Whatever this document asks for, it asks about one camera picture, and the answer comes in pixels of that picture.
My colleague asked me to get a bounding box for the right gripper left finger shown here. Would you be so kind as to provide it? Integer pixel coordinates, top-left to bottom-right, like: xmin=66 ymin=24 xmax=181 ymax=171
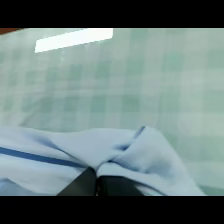
xmin=56 ymin=166 xmax=98 ymax=197

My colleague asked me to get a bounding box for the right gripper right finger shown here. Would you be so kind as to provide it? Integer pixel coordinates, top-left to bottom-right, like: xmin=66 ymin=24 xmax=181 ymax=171
xmin=96 ymin=175 xmax=145 ymax=197

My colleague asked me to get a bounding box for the light blue shirt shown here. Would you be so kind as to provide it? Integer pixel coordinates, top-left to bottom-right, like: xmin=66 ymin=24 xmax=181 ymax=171
xmin=0 ymin=125 xmax=206 ymax=197

